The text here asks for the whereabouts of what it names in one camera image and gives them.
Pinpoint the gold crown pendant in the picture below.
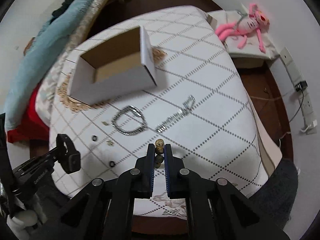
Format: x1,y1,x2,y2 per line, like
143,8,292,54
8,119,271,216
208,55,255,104
106,140,114,146

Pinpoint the silver chain bracelet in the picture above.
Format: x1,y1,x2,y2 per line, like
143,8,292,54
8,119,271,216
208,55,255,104
111,105,148,136

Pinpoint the silver crystal bracelet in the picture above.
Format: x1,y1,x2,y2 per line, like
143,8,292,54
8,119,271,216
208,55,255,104
155,94,196,133

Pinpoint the red blanket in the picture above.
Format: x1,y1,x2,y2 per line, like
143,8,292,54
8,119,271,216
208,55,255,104
7,83,49,144

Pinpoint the patterned white tablecloth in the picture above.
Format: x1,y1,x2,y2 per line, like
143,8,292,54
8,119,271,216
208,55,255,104
48,4,270,221

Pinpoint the light blue duvet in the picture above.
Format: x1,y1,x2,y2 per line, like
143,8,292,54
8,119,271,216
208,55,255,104
4,0,94,131

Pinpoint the dark fuzzy cushion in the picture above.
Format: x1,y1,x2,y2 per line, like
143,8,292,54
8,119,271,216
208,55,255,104
249,159,298,229

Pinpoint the white cardboard box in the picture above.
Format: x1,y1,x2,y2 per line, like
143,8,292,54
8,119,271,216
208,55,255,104
67,26,157,106

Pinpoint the white bag under toy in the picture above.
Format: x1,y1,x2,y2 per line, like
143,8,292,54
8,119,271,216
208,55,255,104
206,9,281,61

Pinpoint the black plug adapter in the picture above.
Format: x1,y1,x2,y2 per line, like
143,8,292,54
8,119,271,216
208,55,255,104
295,80,308,92

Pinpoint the white power strip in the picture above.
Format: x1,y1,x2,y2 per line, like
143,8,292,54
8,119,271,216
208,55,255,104
279,47,318,135

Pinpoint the black clothing on bed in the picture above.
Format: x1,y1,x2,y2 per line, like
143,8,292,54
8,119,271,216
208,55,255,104
49,0,74,24

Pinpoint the pink plush toy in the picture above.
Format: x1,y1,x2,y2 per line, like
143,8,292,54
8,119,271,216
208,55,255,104
215,3,270,53

